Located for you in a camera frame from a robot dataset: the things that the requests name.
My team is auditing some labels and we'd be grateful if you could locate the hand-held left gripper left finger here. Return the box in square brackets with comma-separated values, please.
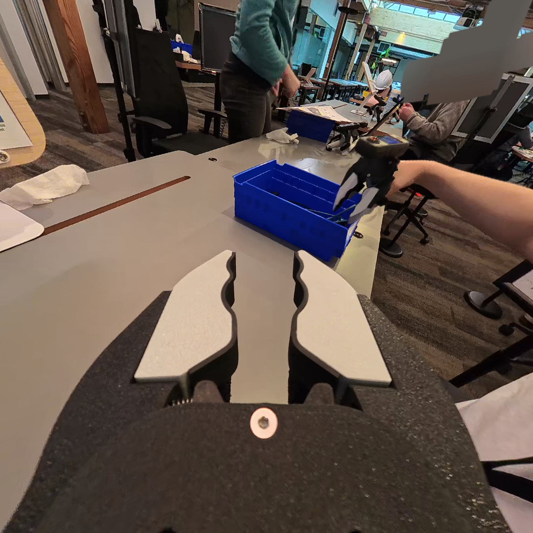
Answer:
[134, 250, 239, 384]

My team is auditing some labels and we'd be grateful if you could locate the person's white shirt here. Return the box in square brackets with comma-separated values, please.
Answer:
[456, 373, 533, 533]

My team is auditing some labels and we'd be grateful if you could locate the wooden post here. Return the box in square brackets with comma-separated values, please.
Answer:
[43, 0, 110, 135]

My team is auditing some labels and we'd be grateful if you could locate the crumpled white paper towel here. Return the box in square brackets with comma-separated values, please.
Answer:
[0, 164, 90, 211]

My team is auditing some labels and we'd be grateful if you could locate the person's right forearm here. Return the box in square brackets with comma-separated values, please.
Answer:
[416, 160, 533, 263]

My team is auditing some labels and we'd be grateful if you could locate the person's right hand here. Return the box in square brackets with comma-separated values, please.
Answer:
[387, 160, 423, 198]

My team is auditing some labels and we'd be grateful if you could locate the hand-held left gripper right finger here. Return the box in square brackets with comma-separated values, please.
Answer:
[290, 250, 392, 388]

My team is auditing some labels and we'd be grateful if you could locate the printed instruction sheet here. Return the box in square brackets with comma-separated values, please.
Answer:
[0, 94, 33, 150]

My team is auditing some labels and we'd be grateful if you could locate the wooden document stand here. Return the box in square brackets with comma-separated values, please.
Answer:
[0, 58, 46, 253]

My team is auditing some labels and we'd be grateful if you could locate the black monitor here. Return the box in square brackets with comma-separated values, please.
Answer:
[198, 2, 238, 75]

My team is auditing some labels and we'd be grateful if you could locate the printed paper sheet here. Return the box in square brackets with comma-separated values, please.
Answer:
[276, 105, 348, 122]

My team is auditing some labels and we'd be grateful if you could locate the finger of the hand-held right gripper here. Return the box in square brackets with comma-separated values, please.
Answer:
[333, 172, 361, 211]
[349, 187, 380, 225]

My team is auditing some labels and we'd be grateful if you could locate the small crumpled white tissue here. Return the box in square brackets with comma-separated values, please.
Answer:
[266, 128, 300, 145]

